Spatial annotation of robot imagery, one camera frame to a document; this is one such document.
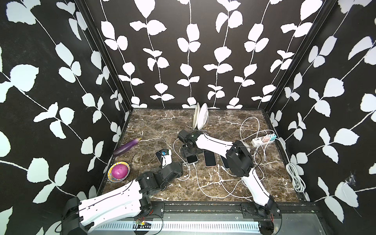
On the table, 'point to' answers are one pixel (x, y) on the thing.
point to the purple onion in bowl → (119, 171)
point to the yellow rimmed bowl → (110, 176)
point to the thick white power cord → (297, 182)
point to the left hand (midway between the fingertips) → (179, 162)
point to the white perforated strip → (182, 226)
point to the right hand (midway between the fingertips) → (187, 152)
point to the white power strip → (268, 138)
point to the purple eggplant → (126, 147)
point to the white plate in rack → (202, 116)
